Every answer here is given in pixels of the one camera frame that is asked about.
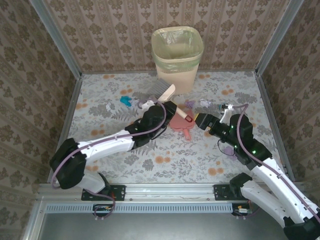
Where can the floral patterned tablecloth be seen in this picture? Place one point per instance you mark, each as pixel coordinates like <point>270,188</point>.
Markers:
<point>175,162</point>

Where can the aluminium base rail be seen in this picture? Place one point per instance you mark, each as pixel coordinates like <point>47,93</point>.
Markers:
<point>170,191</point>

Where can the green translucent bin liner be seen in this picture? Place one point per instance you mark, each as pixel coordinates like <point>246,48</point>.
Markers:
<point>165,66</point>

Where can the aluminium left table side rail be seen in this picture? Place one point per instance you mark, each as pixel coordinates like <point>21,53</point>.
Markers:
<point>65,125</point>

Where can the aluminium frame post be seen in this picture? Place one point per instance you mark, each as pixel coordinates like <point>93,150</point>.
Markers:
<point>57,42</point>
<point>277,37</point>

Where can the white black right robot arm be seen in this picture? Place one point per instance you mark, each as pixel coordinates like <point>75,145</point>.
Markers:
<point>265,175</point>

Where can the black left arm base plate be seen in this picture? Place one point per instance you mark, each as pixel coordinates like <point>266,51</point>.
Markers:
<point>120,192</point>

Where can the aluminium right frame post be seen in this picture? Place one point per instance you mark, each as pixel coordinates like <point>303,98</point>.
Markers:
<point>277,37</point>

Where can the purple paper scrap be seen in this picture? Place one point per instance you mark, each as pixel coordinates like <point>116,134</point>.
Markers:
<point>190,103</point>
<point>229,152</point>

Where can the aluminium left frame post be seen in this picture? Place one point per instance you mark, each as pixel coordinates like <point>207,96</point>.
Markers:
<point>57,42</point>

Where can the grey metal sheet panel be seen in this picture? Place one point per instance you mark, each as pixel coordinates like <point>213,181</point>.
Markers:
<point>162,227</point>

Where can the white paper scrap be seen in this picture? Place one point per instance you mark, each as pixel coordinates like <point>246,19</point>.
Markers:
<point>205,102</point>
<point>109,106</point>

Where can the beige plastic waste bin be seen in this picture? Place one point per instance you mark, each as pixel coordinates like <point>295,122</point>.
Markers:
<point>175,80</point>

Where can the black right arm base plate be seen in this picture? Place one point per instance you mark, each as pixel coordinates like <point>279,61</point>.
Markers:
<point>220,192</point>

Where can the aluminium table side rail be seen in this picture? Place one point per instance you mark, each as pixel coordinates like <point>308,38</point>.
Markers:
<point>65,125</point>
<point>274,125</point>

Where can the pink plastic dustpan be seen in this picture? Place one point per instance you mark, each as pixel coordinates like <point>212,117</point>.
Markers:
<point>181,127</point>

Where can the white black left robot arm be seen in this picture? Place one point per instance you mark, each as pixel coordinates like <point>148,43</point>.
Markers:
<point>107,145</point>

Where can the aluminium right table side rail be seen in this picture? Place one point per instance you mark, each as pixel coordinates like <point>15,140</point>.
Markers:
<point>274,125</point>

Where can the wooden hand brush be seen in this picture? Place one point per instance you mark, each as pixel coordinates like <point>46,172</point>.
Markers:
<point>168,93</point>

